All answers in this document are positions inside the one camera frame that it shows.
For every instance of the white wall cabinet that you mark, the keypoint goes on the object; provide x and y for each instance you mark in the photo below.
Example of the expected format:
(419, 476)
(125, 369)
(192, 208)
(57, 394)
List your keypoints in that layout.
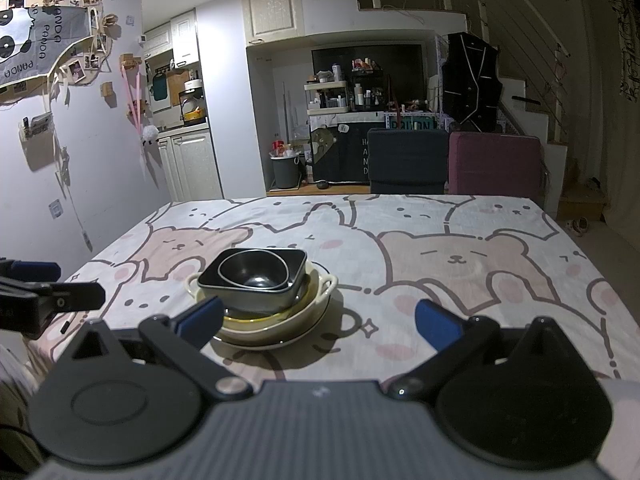
(182, 35)

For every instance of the steel rectangular container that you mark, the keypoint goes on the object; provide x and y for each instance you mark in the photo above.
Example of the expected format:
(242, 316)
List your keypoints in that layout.
(260, 302)

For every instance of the white kitchen base cabinet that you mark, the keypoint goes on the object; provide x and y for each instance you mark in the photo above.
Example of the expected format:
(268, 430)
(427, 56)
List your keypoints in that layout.
(190, 165)

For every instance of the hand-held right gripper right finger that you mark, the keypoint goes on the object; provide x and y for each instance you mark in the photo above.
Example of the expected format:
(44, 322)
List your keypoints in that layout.
(437, 325)

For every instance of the white plate with black rim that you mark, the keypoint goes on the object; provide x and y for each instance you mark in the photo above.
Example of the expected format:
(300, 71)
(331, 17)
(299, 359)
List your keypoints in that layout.
(270, 346)

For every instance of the small round steel bowl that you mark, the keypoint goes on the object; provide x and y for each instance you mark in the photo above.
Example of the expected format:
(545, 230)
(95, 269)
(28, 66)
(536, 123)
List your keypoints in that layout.
(255, 277)

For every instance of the grey trash bin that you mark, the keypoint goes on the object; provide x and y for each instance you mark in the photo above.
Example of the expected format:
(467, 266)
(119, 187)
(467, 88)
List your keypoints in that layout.
(285, 172)

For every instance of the black marker pen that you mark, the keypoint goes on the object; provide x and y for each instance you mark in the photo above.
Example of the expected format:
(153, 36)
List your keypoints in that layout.
(65, 326)

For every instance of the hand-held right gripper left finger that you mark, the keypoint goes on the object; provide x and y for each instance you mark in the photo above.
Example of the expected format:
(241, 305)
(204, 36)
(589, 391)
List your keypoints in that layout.
(200, 317)

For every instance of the bear printed tablecloth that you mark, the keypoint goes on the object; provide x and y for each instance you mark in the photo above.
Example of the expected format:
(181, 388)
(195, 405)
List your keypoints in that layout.
(450, 260)

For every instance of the black vest with white trim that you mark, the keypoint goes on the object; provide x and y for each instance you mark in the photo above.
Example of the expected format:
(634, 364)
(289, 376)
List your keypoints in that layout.
(472, 85)

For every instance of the wooden cutting board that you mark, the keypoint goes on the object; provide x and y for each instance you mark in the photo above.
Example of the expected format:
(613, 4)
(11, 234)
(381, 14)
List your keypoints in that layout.
(178, 89)

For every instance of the small wooden wall block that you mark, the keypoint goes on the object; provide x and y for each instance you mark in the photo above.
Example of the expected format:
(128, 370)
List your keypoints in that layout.
(106, 89)

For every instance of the light slipper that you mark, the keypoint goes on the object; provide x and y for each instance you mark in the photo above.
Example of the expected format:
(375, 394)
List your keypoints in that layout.
(579, 226)

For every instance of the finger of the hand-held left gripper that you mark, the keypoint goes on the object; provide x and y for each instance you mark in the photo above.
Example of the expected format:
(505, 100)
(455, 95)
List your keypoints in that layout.
(35, 271)
(75, 296)

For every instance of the black printed curtain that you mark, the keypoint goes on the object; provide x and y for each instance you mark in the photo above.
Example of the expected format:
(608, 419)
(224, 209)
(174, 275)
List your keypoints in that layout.
(345, 160)

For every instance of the black computer mouse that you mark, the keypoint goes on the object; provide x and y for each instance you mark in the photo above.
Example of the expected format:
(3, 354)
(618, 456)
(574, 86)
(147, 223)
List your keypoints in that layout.
(322, 185)

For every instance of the dark blue chair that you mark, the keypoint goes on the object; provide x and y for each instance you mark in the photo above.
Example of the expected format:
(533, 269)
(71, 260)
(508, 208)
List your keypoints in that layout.
(407, 160)

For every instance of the wall photo collage board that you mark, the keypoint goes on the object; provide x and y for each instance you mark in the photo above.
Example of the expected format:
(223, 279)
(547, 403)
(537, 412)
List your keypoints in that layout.
(45, 45)

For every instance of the small white floral bowl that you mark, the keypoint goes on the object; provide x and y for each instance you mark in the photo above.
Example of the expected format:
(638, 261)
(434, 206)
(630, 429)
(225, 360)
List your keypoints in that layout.
(245, 317)

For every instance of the wall letter holder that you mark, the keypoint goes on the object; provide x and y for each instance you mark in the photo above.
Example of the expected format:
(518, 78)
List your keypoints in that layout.
(35, 127)

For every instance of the maroon chair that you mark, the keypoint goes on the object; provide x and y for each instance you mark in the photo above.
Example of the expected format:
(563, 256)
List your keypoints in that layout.
(495, 165)

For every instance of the yellow pot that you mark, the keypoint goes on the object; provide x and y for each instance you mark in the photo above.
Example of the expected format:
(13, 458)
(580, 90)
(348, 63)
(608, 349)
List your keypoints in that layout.
(194, 117)

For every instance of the floral hanging garment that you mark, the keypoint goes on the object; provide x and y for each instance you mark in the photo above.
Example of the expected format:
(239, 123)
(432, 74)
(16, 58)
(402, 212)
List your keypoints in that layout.
(627, 35)

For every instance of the white storage rack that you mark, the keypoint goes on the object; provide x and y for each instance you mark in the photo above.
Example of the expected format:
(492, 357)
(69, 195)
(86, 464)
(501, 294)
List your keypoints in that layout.
(326, 84)

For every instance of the white pompom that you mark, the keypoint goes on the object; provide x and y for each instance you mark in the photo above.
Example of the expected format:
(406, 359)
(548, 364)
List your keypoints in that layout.
(149, 132)

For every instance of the teal printed sign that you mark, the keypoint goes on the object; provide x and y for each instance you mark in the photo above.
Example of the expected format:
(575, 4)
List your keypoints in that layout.
(410, 124)

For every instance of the pink ribbon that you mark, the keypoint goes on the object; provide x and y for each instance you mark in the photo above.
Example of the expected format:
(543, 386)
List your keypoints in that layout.
(134, 105)

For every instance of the wooden platform with drawers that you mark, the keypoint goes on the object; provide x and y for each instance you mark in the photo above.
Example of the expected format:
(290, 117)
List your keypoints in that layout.
(345, 189)

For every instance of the white upper cabinet door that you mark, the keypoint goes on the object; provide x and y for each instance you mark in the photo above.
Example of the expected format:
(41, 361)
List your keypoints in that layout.
(272, 10)

